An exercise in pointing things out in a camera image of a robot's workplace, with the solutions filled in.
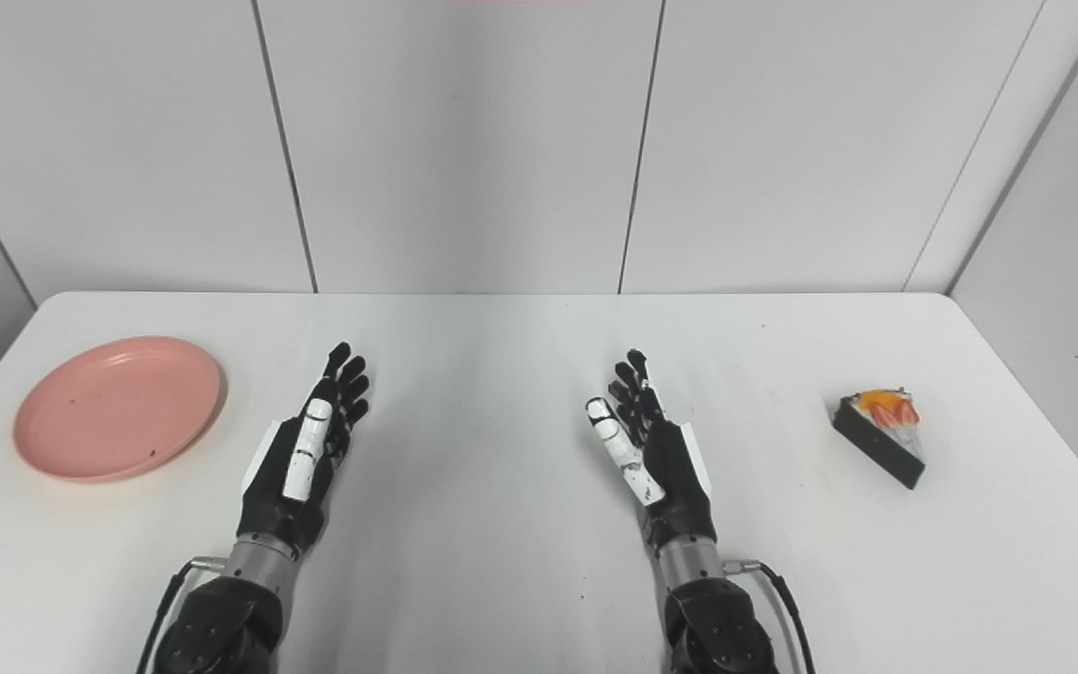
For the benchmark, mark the chocolate cake slice with fruit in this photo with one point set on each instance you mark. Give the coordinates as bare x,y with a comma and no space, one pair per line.
881,445

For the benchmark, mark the pink round plate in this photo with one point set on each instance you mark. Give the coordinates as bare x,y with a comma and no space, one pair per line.
116,407

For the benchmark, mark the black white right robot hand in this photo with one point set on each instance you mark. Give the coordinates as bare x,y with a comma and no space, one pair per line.
679,477

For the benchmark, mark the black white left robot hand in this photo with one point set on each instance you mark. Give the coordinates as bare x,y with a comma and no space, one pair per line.
272,496

